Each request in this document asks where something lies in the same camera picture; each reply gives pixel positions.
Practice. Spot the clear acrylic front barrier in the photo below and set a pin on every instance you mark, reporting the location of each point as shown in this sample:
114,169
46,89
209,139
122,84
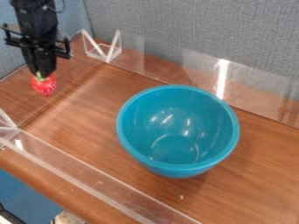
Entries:
34,158

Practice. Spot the red toy strawberry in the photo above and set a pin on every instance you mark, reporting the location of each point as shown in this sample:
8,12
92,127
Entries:
44,85

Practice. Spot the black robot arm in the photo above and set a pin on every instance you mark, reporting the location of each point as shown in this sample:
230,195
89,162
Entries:
34,2

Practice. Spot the clear acrylic barrier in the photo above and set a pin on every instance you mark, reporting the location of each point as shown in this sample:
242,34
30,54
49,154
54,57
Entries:
34,158
258,92

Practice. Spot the clear acrylic corner bracket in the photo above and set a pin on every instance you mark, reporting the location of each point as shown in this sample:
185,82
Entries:
101,51

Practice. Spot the clear acrylic back barrier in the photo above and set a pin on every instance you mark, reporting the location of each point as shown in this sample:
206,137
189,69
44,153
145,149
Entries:
258,92

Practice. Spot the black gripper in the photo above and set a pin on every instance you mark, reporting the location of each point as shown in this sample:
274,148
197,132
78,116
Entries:
36,32

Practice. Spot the blue plastic bowl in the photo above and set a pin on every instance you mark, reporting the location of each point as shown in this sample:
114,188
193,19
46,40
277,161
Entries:
177,130

